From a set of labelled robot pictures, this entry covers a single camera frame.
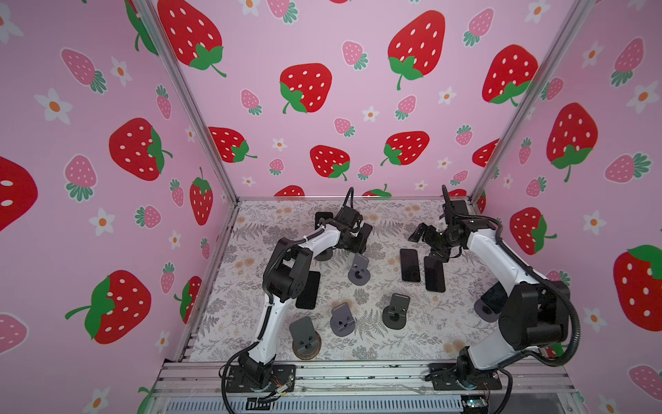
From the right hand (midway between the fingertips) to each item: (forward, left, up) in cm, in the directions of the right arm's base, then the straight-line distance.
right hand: (415, 245), depth 87 cm
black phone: (-16, +36, -14) cm, 42 cm away
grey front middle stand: (-25, +23, -9) cm, 35 cm away
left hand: (+7, +18, -13) cm, 24 cm away
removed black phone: (+1, -1, -14) cm, 14 cm away
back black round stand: (+3, +33, -16) cm, 36 cm away
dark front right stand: (-21, +6, -10) cm, 24 cm away
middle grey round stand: (-7, +18, -10) cm, 22 cm away
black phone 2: (-3, -10, -15) cm, 18 cm away
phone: (+12, +34, -1) cm, 36 cm away
